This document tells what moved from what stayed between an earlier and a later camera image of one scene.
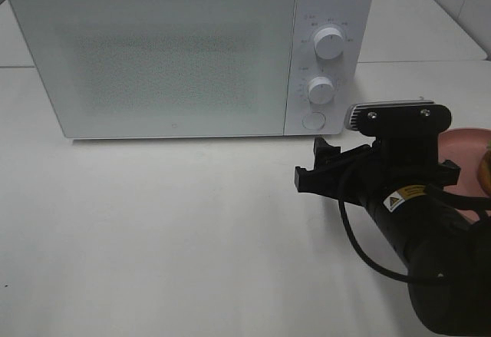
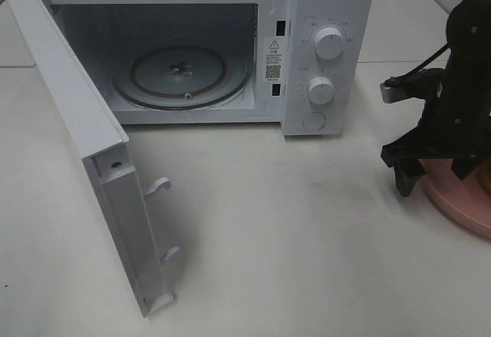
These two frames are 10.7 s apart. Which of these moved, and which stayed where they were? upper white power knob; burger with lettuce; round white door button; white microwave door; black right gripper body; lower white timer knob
Moved: black right gripper body; white microwave door
Stayed: lower white timer knob; upper white power knob; round white door button; burger with lettuce
